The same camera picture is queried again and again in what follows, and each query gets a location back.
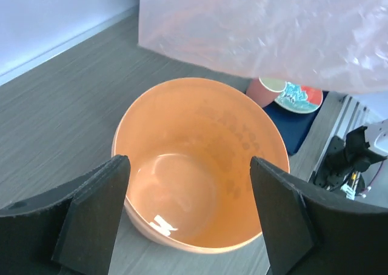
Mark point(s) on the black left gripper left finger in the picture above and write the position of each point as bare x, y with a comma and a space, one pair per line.
70, 229

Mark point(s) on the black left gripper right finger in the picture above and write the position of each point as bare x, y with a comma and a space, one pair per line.
309, 230

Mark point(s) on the orange plastic trash bin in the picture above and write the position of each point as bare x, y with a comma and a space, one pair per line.
190, 142

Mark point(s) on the pink translucent trash bag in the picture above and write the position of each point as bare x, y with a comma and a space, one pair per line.
338, 45

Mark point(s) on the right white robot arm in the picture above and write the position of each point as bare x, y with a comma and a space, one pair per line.
345, 160

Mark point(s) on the dark blue tray mat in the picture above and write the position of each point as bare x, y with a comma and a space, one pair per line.
293, 127

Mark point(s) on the floral ceramic plate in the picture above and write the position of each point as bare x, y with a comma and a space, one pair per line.
300, 99

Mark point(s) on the pink ceramic mug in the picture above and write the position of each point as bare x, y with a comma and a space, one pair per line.
264, 91

